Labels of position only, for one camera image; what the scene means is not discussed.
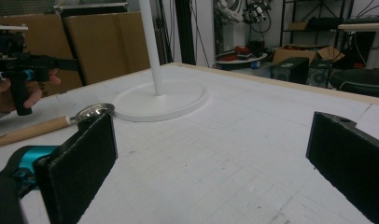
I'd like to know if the black round stool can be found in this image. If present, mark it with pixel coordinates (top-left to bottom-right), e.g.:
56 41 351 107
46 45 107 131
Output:
329 68 379 99

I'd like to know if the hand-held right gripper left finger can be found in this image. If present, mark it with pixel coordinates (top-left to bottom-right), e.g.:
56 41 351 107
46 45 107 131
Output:
33 112 119 224

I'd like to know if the white round table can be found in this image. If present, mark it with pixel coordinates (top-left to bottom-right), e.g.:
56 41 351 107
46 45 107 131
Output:
215 51 269 71

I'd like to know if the white hook rack stand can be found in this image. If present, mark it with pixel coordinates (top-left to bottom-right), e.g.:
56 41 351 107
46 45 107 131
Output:
112 0 209 123

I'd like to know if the metal spoon with wooden handle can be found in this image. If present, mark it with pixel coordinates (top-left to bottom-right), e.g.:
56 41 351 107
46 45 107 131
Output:
0 103 116 149

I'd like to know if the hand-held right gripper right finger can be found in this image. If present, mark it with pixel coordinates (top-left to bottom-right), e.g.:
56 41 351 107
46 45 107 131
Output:
305 111 379 224

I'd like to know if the open cardboard box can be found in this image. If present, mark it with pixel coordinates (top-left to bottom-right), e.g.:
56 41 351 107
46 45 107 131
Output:
272 45 346 65

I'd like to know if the black metal frame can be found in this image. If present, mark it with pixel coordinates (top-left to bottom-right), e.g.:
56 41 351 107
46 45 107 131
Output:
174 0 197 66

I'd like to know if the black metal shelf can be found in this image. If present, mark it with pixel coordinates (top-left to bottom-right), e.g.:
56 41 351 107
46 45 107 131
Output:
279 0 356 49

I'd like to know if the white foam mat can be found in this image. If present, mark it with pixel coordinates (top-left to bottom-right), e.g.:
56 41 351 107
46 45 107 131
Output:
0 63 379 224

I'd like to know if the black computer tower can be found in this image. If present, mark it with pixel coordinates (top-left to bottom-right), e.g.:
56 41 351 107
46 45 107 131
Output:
307 59 335 89
270 56 310 85

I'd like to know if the white desk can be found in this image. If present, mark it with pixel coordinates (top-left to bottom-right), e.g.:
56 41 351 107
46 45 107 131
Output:
337 21 379 70

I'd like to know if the white and black equipment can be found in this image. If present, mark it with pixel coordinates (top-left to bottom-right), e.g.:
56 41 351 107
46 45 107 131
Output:
215 0 274 34

